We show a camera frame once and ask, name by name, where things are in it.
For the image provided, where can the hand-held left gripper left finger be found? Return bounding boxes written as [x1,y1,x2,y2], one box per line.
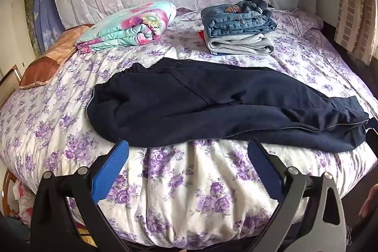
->
[30,140,130,252]

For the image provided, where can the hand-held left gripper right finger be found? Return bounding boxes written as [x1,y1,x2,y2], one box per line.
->
[247,138,347,252]

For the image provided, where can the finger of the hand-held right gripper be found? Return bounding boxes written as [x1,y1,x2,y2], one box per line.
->
[365,127,378,150]

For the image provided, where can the navy blue pants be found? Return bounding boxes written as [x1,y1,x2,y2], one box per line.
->
[86,57,370,153]

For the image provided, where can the folded grey pants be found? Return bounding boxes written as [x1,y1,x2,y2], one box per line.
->
[206,31,276,57]

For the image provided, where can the purple floral bedspread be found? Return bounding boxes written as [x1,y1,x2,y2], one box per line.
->
[0,8,378,249]

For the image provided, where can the red floral sheet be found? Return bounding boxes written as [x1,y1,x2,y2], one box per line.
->
[11,180,36,224]

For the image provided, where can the brown patchwork pillow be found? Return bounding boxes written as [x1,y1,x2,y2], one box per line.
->
[19,24,95,90]

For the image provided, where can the brick patterned curtain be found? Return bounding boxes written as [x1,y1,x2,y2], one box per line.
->
[333,0,378,65]

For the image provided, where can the folded teal pink floral quilt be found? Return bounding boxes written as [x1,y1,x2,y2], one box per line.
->
[76,1,177,56]

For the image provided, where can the folded blue jeans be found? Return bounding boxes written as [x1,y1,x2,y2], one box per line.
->
[200,0,278,39]

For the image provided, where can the blue printed cloth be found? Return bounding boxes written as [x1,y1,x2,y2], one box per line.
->
[30,0,67,54]

